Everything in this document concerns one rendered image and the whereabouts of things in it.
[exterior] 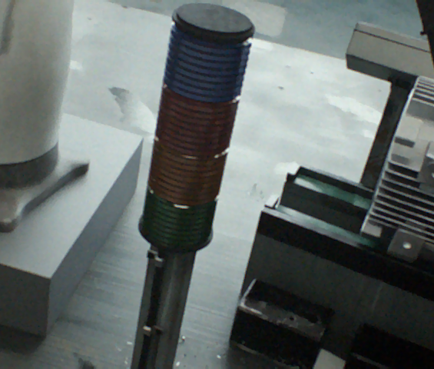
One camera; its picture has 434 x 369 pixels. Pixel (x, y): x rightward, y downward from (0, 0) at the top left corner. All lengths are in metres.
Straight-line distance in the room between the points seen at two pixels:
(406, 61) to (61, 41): 0.47
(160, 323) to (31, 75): 0.29
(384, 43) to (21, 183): 0.52
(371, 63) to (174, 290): 0.51
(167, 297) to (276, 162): 0.61
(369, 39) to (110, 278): 0.47
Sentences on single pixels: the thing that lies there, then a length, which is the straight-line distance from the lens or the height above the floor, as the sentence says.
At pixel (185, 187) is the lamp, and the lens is 0.55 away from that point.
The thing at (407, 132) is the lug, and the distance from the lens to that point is 0.76.
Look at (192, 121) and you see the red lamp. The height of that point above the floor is 1.15.
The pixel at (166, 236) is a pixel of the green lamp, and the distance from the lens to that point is 0.58.
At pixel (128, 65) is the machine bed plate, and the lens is 1.46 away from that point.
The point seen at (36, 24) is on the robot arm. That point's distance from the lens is 0.77.
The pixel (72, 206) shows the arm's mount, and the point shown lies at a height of 0.89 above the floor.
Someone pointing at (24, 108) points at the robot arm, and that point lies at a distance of 0.80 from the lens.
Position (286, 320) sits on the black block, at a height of 0.86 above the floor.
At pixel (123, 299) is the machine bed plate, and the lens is 0.88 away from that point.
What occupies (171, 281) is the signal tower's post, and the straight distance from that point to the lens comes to 0.63.
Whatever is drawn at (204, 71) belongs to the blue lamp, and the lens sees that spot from 0.51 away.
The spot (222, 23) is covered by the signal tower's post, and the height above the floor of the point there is 1.22.
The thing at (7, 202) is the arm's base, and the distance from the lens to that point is 0.84.
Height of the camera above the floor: 1.39
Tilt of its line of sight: 32 degrees down
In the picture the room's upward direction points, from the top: 12 degrees clockwise
